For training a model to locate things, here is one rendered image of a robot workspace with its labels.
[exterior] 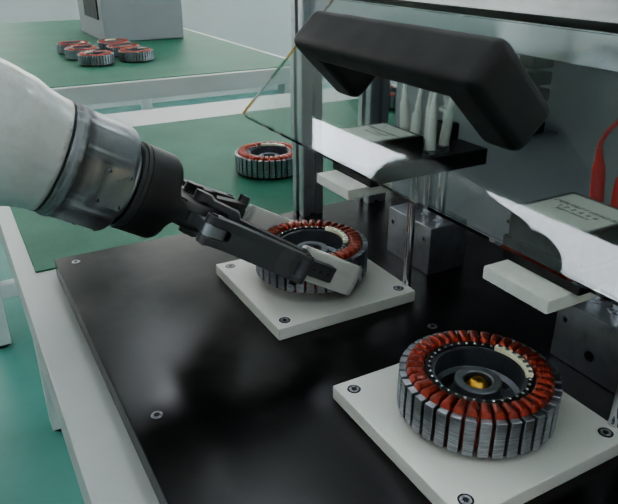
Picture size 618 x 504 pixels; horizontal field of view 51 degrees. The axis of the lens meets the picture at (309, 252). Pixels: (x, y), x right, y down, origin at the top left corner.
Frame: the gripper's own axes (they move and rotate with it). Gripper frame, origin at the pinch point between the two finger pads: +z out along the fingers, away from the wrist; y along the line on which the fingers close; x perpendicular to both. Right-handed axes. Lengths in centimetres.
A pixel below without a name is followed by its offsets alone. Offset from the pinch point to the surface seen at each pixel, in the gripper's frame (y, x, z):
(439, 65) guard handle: 36.3, 13.2, -25.8
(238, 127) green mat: -72, 6, 23
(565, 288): 26.6, 8.5, 0.5
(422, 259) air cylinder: 2.7, 4.0, 11.9
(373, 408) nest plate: 20.5, -5.5, -3.7
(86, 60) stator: -163, 3, 12
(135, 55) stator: -163, 11, 25
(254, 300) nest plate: 1.7, -5.9, -4.5
